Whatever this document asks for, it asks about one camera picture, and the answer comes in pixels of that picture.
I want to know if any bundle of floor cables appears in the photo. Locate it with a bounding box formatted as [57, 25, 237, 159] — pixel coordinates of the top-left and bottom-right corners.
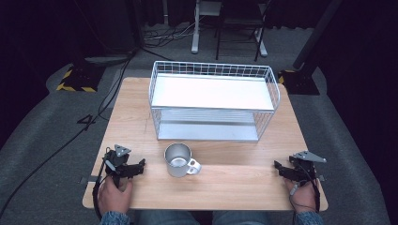
[143, 18, 203, 43]

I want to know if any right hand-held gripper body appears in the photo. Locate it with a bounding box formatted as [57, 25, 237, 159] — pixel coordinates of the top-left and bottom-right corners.
[288, 150, 328, 186]

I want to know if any person's leg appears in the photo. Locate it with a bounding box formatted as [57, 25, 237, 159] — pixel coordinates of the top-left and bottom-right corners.
[211, 209, 296, 225]
[133, 209, 201, 225]

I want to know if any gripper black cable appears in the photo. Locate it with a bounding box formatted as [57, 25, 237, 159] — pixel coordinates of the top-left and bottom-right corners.
[288, 163, 322, 214]
[91, 151, 111, 221]

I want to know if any black slanted stand pole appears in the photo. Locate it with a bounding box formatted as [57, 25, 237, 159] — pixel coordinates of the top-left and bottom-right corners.
[292, 0, 344, 71]

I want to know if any black metal chair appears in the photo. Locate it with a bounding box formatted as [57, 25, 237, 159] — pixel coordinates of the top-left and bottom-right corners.
[215, 0, 272, 63]

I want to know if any white wire shelf rack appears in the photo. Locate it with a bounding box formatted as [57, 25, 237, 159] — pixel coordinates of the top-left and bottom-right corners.
[148, 60, 282, 143]

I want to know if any white desk frame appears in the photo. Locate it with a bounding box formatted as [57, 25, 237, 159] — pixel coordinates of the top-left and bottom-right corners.
[191, 0, 269, 58]

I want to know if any grey tape strip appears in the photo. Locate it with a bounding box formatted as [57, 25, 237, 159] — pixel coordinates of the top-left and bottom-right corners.
[79, 175, 100, 185]

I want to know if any person's right hand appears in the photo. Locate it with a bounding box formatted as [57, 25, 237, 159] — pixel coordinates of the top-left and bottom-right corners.
[283, 177, 318, 215]

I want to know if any black yellow striped stand base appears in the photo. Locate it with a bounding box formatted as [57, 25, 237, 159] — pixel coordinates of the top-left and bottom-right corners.
[55, 63, 106, 94]
[277, 68, 321, 96]

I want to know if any person's left leg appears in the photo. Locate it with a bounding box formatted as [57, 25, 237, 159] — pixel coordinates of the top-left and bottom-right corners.
[133, 209, 201, 225]

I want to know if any person's right leg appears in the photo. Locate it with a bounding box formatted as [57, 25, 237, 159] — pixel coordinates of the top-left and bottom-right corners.
[211, 209, 296, 225]

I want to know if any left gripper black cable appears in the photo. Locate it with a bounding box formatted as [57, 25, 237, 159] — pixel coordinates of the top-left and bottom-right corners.
[91, 151, 111, 221]

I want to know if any long black floor cable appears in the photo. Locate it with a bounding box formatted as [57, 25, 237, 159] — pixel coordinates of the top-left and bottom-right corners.
[0, 51, 136, 218]

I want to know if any silver metal cup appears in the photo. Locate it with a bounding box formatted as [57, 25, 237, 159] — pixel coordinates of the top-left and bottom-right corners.
[163, 142, 203, 179]

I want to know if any person's left hand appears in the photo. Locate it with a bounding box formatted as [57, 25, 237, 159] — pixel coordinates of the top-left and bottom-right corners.
[97, 175, 134, 216]

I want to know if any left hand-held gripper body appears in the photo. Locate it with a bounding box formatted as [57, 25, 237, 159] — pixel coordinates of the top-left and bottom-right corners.
[102, 143, 132, 188]

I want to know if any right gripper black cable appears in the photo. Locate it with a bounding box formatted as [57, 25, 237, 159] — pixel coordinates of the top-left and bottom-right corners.
[288, 163, 322, 214]

